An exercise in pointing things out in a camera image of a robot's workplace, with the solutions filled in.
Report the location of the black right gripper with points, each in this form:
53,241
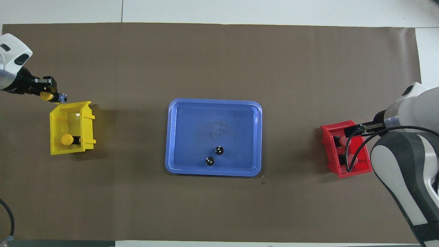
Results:
377,125

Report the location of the red push button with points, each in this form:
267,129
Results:
353,160
340,150

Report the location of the black cylindrical capacitor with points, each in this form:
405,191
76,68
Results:
219,150
210,161

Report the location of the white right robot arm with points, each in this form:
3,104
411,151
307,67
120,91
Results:
404,154

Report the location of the blue plastic tray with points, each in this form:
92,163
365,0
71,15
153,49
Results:
192,137

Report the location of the yellow push button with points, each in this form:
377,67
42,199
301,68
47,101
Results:
67,140
46,96

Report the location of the yellow plastic storage bin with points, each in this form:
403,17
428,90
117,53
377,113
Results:
56,125

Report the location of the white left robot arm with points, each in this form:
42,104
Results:
10,51

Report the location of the brown paper table mat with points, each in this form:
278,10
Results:
219,61

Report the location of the red plastic storage bin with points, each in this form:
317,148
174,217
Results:
356,171

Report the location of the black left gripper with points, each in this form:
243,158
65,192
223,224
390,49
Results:
24,85

